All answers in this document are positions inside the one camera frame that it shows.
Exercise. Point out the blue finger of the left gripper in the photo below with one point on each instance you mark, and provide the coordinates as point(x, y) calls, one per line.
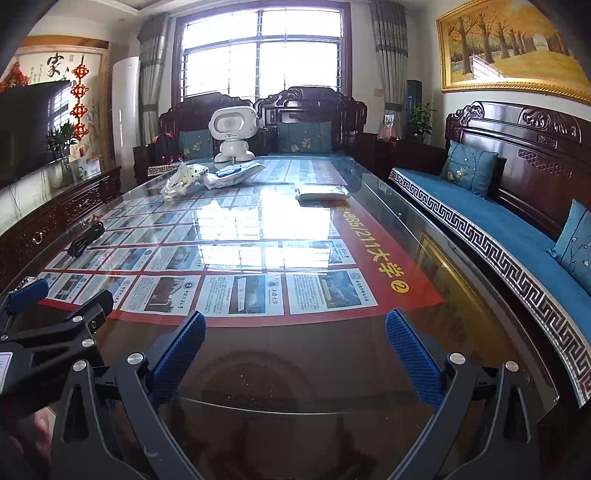
point(22, 298)
point(78, 318)

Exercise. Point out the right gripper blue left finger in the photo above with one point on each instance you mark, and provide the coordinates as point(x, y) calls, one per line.
point(170, 356)

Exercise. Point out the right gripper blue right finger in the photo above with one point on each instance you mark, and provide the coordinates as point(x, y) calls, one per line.
point(421, 368)

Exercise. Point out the person left hand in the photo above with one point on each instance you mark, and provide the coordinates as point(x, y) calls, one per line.
point(26, 445)

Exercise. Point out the wooden tv cabinet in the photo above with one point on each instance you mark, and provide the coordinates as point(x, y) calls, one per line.
point(28, 237)

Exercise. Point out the white spotted plastic bag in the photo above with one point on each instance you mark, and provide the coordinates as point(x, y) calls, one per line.
point(182, 179)

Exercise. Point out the green plant by tv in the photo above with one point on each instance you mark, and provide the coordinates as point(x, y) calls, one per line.
point(59, 140)

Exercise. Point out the blue bench cushion mat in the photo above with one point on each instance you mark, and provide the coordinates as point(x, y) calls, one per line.
point(516, 250)

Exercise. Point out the black television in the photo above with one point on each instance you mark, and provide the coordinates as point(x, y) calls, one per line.
point(25, 118)

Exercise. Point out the white blue wipes pack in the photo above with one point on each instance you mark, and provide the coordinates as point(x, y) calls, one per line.
point(232, 175)

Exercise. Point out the teal pillow left armchair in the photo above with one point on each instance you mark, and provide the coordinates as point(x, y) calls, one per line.
point(195, 144)

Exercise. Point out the teal pillow armchair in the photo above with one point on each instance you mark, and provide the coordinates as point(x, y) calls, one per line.
point(305, 137)
point(195, 144)

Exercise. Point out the teal pillow near bench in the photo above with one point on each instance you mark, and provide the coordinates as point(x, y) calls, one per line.
point(573, 247)

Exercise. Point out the teal pillow bench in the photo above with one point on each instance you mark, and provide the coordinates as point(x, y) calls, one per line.
point(573, 247)
point(470, 168)

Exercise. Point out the red chinese knot hanging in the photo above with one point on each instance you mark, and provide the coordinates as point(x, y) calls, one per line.
point(78, 91)

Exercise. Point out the teal pillow far bench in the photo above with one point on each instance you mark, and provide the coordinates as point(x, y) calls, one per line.
point(470, 168)

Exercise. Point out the long wooden sofa bench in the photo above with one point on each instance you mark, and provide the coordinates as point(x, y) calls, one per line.
point(543, 164)

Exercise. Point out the white robot toy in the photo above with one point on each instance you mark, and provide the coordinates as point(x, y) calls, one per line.
point(233, 126)

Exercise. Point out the white standing air conditioner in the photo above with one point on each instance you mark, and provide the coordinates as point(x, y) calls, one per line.
point(125, 118)

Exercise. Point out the teal pillow right armchair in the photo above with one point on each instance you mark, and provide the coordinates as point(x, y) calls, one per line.
point(305, 137)

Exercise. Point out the potted green plant corner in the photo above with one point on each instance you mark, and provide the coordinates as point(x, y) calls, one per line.
point(422, 121)

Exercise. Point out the carved wooden double armchair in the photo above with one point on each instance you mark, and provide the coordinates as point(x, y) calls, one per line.
point(295, 104)

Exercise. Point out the left striped curtain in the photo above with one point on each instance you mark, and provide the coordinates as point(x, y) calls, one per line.
point(152, 49)

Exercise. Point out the striped curtain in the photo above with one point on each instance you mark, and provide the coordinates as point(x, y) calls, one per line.
point(152, 49)
point(389, 23)

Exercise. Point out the large window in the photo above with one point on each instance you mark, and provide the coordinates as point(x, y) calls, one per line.
point(254, 49)

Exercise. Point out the gold framed tree painting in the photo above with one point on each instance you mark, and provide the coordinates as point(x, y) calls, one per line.
point(508, 45)

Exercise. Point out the right striped curtain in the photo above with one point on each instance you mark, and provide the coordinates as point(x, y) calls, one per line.
point(389, 23)

